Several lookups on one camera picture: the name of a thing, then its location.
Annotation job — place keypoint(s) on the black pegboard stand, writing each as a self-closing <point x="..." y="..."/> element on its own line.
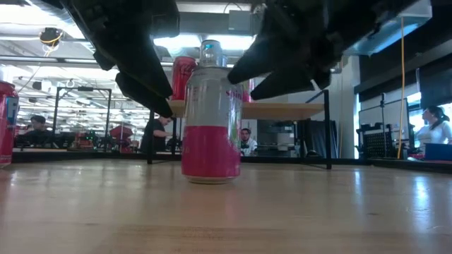
<point x="376" y="143"/>

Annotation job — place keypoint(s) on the black workstation frame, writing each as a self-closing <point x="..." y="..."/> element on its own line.
<point x="56" y="106"/>

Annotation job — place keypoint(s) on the black cloth cover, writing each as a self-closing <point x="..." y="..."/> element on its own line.
<point x="318" y="137"/>

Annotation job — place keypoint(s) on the black aluminium table frame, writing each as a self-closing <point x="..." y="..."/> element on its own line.
<point x="53" y="155"/>

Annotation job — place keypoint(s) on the orange Fanta can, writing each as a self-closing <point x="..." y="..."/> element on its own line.
<point x="7" y="123"/>

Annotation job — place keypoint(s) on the wooden shelf black metal frame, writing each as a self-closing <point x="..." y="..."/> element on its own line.
<point x="275" y="111"/>

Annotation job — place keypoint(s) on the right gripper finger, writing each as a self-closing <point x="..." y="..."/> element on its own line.
<point x="286" y="83"/>
<point x="275" y="56"/>

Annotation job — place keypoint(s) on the person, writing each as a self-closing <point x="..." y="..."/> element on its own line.
<point x="39" y="132"/>
<point x="436" y="130"/>
<point x="157" y="134"/>
<point x="249" y="143"/>

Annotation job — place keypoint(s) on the pink and white Spindrift can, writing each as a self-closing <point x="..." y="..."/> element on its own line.
<point x="212" y="151"/>
<point x="248" y="93"/>

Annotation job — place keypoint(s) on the blue box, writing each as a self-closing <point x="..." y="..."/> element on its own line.
<point x="438" y="151"/>

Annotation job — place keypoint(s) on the red Coca-Cola can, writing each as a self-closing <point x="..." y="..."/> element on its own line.
<point x="183" y="70"/>

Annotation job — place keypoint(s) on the red cover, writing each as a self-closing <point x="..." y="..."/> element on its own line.
<point x="121" y="135"/>

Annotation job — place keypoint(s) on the black ceiling dome fixture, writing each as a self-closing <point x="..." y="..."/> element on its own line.
<point x="50" y="36"/>

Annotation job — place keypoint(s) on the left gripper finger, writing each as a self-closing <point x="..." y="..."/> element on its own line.
<point x="144" y="97"/>
<point x="141" y="63"/>

